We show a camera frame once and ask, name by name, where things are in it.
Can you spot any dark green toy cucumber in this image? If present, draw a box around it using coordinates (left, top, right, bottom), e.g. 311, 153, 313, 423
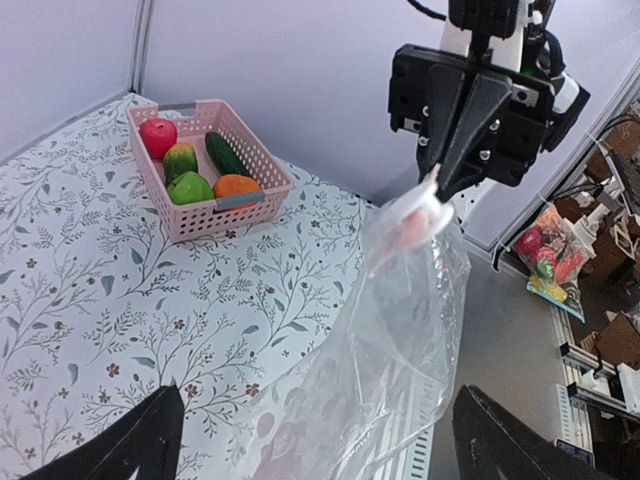
204, 132, 250, 177

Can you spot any aluminium front frame rail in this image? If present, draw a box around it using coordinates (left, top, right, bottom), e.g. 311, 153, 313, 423
394, 299, 640, 480

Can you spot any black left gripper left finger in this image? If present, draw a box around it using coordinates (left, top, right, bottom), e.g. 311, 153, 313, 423
26, 386, 184, 479

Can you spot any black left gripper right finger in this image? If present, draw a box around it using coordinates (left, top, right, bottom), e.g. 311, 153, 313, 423
452, 385, 600, 480

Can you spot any floral patterned table mat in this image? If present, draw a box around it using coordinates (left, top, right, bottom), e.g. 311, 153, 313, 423
1, 94, 370, 479

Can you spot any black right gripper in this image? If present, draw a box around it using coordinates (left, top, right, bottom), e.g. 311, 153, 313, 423
388, 44, 590, 203

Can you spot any orange toy fruit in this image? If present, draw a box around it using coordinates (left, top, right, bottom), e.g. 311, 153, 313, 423
212, 174, 262, 199

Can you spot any red toy apple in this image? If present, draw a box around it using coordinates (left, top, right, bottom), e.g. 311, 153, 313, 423
139, 118, 178, 161

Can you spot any pink perforated plastic basket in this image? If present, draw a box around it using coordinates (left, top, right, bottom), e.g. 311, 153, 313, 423
127, 99, 293, 242

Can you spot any green yellow toy mango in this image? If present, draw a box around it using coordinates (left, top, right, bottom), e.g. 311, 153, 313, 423
163, 143, 198, 185

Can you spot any bag of toy food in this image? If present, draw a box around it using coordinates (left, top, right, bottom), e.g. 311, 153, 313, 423
514, 204, 592, 304

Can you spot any green toy apple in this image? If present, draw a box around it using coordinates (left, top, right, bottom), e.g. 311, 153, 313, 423
167, 171, 215, 205

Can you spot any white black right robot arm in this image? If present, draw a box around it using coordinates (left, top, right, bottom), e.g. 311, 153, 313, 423
388, 0, 590, 202

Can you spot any clear zip top bag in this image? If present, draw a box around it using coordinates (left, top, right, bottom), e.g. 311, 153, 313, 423
224, 177, 470, 479

